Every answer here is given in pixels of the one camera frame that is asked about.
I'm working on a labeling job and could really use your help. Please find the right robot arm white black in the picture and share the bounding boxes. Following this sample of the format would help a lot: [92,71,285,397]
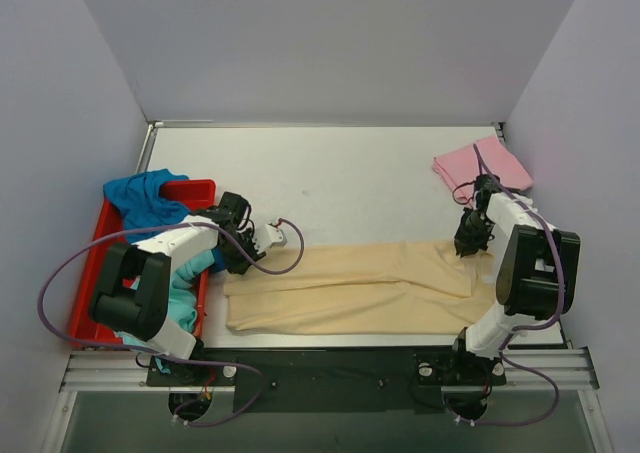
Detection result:
[446,192,581,382]

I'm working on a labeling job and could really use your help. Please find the red plastic bin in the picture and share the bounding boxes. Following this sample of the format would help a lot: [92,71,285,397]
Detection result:
[68,179,216,347]

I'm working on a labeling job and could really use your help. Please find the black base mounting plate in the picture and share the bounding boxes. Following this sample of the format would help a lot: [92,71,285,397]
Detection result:
[146,346,506,419]

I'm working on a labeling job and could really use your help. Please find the aluminium rail frame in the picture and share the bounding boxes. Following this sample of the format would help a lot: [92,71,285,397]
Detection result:
[59,120,601,453]

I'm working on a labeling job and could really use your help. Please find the teal t-shirt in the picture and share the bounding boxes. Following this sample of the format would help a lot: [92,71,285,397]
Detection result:
[115,250,216,360]

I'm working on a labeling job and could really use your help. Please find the folded pink t-shirt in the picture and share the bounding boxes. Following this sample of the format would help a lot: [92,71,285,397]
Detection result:
[432,136,533,205]

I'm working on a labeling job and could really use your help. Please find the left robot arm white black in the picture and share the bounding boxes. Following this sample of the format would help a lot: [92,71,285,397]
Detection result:
[88,192,264,385]

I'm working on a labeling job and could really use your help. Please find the cream yellow t-shirt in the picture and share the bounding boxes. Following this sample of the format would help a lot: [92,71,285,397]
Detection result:
[223,240,495,335]

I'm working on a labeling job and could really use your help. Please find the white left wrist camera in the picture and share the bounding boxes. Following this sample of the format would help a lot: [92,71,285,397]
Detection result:
[253,224,287,253]

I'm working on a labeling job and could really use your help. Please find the blue t-shirt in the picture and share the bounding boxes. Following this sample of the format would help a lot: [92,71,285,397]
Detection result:
[103,169,219,279]

